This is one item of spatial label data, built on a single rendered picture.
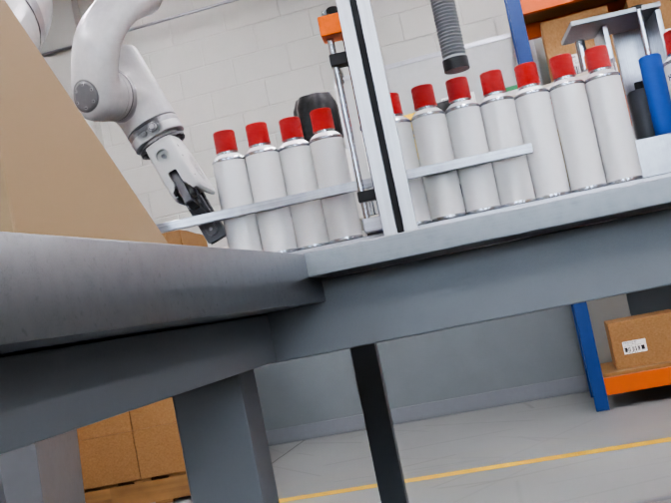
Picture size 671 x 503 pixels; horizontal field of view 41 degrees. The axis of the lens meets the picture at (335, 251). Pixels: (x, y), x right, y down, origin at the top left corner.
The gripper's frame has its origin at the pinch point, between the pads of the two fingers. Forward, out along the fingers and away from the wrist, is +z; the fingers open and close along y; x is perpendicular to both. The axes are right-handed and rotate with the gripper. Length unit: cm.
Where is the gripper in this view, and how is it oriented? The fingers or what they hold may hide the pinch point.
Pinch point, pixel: (212, 228)
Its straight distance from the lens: 139.8
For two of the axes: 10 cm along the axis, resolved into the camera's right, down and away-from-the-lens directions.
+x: -8.5, 5.2, 0.7
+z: 5.2, 8.5, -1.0
